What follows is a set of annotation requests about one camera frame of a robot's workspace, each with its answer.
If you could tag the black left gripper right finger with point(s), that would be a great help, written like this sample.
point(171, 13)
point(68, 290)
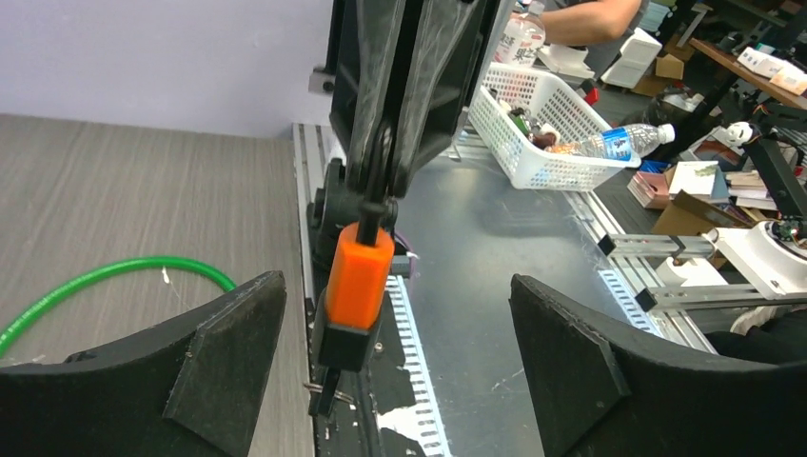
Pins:
point(600, 387)

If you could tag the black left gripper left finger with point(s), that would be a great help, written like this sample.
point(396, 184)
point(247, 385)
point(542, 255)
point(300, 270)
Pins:
point(190, 386)

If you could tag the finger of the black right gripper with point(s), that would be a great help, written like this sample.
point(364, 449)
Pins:
point(438, 61)
point(369, 49)

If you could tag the orange black padlock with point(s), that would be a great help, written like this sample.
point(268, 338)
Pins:
point(348, 315)

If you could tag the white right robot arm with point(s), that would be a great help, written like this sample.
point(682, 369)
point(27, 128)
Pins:
point(335, 204)

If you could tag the person forearm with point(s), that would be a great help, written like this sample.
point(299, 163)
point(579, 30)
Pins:
point(589, 23)

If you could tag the white plastic bottle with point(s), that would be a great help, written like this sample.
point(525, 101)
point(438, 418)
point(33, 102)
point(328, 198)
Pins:
point(523, 36)

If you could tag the white basket right side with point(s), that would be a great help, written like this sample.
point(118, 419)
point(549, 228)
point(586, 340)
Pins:
point(517, 111)

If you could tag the pink box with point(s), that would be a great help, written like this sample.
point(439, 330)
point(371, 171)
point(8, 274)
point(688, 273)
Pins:
point(651, 190)

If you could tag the clear water bottle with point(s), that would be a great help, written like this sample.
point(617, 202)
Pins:
point(622, 143)

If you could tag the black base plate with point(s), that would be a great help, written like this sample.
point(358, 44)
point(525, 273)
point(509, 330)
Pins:
point(383, 386)

